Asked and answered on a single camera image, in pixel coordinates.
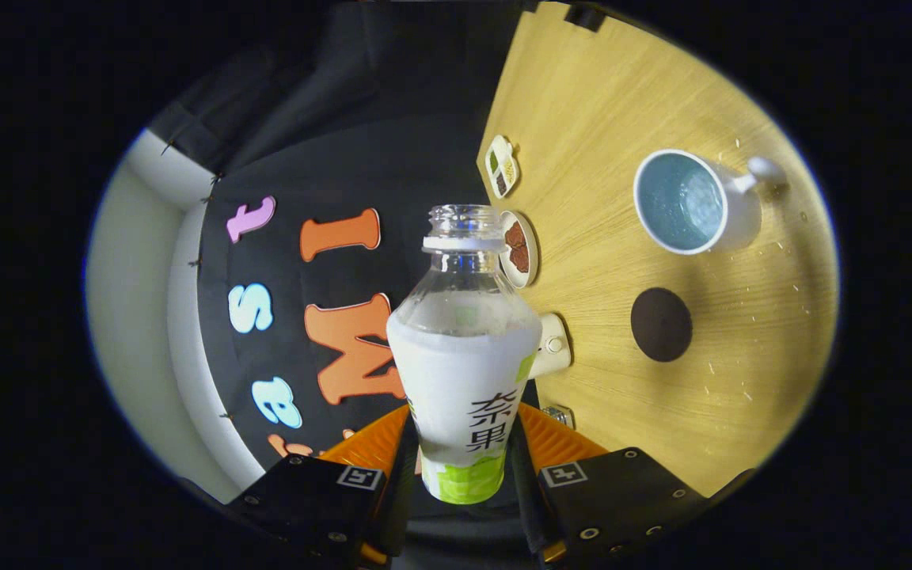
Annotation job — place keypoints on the white toaster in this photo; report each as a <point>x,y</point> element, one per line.
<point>555,348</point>

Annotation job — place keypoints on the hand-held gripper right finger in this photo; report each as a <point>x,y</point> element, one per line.
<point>614,503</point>

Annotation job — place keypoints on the white divided sauce dish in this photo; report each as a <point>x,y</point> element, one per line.
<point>502,166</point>

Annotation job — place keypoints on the white plate with brown food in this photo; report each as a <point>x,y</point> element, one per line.
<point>521,249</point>

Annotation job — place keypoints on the wooden table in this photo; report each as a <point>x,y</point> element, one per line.
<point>598,103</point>

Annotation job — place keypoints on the white green juice bottle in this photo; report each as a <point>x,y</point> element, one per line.
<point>456,372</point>

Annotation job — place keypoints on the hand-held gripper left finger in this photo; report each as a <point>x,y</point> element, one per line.
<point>321,507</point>

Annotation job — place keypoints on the dark brown round coaster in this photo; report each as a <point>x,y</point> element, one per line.
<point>661,324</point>

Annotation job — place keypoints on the white cup with blue inside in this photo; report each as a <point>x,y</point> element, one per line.
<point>737,218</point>

